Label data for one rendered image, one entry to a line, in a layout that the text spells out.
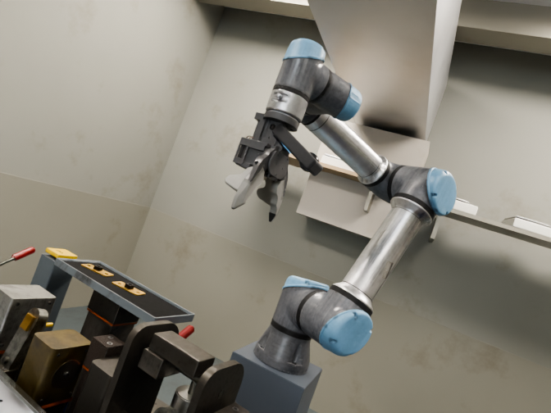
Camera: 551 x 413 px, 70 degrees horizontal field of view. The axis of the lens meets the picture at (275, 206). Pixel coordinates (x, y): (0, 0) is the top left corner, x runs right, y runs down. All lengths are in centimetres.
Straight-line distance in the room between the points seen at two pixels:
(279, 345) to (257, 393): 12
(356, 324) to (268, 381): 26
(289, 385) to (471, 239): 277
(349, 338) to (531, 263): 284
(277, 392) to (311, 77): 72
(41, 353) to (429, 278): 308
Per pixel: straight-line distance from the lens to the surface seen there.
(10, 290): 104
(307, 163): 70
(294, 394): 103
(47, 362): 90
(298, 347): 106
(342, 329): 91
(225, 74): 451
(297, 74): 77
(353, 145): 103
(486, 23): 349
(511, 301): 364
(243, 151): 76
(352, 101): 85
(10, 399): 89
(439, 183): 104
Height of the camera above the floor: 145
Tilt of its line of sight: 2 degrees up
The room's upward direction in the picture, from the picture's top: 20 degrees clockwise
